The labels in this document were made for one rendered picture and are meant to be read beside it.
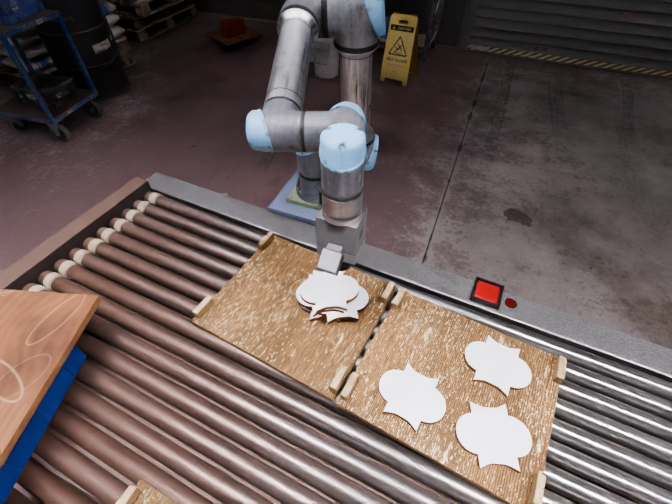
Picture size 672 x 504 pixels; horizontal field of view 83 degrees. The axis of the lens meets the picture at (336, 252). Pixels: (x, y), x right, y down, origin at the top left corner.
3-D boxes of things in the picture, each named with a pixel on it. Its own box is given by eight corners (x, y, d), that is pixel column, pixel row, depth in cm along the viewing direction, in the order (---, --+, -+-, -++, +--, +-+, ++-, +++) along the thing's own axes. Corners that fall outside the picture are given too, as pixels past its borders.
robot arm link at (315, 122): (308, 97, 72) (300, 127, 65) (367, 98, 71) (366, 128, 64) (311, 135, 78) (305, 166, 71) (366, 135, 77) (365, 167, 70)
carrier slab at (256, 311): (272, 237, 117) (272, 234, 116) (396, 289, 103) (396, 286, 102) (192, 323, 96) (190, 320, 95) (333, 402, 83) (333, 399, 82)
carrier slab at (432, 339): (400, 292, 103) (401, 288, 102) (561, 362, 89) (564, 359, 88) (336, 405, 82) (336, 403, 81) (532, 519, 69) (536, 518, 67)
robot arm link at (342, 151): (368, 119, 63) (367, 147, 57) (364, 174, 71) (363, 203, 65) (321, 117, 63) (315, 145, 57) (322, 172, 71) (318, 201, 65)
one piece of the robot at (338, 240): (299, 219, 65) (304, 278, 78) (347, 232, 63) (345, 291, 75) (326, 179, 73) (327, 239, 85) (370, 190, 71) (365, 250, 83)
